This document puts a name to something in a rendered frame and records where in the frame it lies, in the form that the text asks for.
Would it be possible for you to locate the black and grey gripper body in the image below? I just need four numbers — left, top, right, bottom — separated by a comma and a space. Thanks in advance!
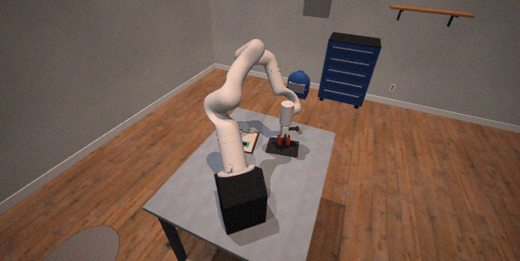
279, 125, 290, 138

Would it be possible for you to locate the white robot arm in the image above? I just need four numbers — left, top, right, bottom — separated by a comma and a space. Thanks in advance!
204, 39, 301, 177

